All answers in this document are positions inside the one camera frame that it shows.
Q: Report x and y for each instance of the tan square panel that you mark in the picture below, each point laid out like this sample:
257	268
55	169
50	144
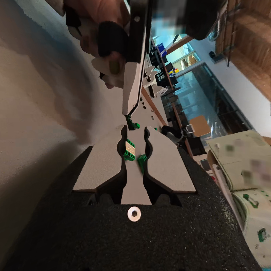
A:
199	126

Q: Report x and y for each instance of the green lego face block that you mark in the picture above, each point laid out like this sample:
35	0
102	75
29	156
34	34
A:
129	150
142	162

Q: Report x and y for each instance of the dark green lego assembly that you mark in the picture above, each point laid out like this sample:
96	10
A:
130	122

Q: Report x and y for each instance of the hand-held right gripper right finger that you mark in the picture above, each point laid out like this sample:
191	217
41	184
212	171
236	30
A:
169	169

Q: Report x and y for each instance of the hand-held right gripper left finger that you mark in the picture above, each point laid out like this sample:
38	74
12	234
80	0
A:
99	169

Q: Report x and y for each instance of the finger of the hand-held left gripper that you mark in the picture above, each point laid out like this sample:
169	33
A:
131	84
144	74

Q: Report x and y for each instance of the open lego instruction booklet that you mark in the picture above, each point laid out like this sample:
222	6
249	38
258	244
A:
237	169

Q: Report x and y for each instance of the person's left hand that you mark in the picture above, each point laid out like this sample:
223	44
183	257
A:
101	8

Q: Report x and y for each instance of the pale fin-shaped grip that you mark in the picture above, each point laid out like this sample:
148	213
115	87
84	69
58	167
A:
157	89
149	71

